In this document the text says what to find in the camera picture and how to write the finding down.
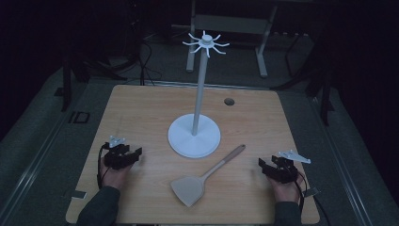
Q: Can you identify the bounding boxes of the dark metal stand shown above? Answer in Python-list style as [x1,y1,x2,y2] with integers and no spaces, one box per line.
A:
[59,53,130,113]
[272,34,335,127]

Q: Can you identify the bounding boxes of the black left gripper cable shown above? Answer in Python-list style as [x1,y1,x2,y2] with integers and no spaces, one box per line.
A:
[96,144,111,190]

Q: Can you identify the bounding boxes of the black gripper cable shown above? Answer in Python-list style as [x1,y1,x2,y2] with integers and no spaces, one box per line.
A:
[295,171,310,220]
[96,144,111,190]

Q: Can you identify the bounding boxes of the black floor cables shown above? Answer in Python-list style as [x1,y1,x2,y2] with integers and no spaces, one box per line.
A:
[136,40,164,87]

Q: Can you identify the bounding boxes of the metal table clamp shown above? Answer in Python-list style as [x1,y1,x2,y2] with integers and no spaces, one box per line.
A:
[71,189,88,201]
[302,186,320,199]

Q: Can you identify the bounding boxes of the beige spatula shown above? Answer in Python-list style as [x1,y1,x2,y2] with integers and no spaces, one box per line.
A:
[169,144,247,208]

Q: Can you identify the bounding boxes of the white utensil hanging stand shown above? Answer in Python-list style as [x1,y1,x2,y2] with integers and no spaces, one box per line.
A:
[168,29,231,159]

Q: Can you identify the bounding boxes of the person's right hand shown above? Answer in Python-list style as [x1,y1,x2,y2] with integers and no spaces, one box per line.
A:
[268,172,306,204]

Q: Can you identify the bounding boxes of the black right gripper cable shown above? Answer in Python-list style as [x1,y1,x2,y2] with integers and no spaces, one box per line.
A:
[295,171,310,220]

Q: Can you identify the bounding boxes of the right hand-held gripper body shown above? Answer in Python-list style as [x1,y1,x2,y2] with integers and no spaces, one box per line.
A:
[269,149,312,185]

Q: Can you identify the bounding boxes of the white metal table frame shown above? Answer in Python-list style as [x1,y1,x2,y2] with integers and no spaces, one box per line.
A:
[185,0,279,79]

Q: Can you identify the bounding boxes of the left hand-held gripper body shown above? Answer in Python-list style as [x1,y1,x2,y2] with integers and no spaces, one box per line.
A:
[102,135,134,171]

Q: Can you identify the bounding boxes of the person's left hand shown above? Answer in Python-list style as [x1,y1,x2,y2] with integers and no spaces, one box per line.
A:
[100,164,134,191]

